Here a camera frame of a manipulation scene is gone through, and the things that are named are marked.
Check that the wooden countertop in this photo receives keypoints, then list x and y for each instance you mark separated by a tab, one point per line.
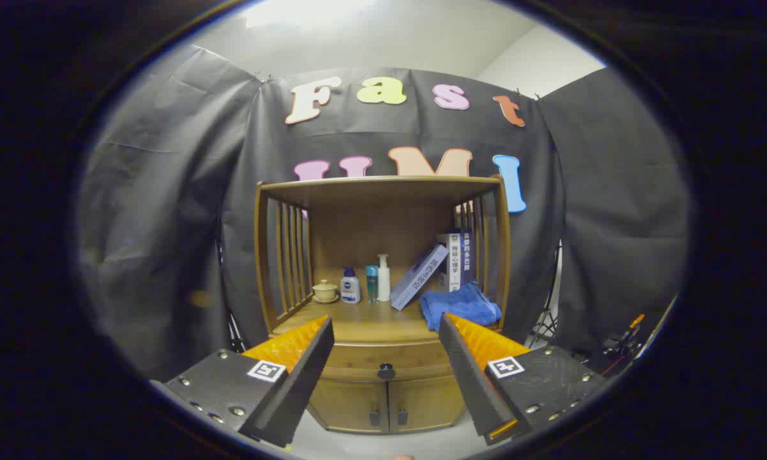
370	326

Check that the wooden cabinet door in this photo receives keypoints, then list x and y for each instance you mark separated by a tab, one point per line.
345	406
428	402

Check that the blue towel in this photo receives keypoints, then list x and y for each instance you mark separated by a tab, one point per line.
460	306

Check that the teal blue bottle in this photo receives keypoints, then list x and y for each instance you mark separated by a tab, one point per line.
372	284

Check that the wooden drawer with black knob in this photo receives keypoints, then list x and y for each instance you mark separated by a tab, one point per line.
357	358

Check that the white pump bottle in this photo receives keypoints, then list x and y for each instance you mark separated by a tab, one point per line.
384	281

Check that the wooden cabinet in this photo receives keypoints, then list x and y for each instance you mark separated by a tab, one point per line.
383	188

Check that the cream lidded teacup with saucer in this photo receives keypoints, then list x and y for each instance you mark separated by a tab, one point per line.
325	292

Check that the white bottle with blue cap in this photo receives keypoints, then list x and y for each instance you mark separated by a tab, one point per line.
350	291

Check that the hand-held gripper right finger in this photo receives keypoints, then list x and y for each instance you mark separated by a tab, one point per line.
469	377

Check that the white book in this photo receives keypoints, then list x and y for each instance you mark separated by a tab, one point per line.
453	262

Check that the lavender book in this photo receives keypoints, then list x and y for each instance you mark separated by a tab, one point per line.
418	278

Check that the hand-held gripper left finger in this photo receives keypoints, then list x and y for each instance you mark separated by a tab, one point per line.
306	377

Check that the black tripod stand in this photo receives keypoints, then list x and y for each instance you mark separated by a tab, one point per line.
235	332
545	319

